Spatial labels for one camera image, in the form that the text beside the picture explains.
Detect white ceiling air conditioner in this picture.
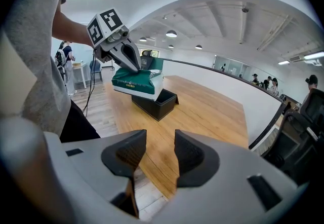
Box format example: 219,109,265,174
288,55,323,67

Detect person's black trousers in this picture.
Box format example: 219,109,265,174
59,100,101,144

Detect person's grey shirt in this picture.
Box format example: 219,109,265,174
0,0,77,138

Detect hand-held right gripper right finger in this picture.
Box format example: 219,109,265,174
141,129,309,224

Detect black storage box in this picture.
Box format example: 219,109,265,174
131,88,179,122

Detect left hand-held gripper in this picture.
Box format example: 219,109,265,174
86,8,142,74

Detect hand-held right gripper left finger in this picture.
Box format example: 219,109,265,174
44,128,148,224

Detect green and white packet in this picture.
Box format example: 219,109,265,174
111,67,164,102

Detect small white table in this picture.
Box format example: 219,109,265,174
72,62,88,89

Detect green partition panel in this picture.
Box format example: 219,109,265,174
149,57,164,77

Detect blue chair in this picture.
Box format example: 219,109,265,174
89,60,103,83

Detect person's left forearm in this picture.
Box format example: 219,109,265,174
52,10,95,48

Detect black cable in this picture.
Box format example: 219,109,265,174
82,49,98,118

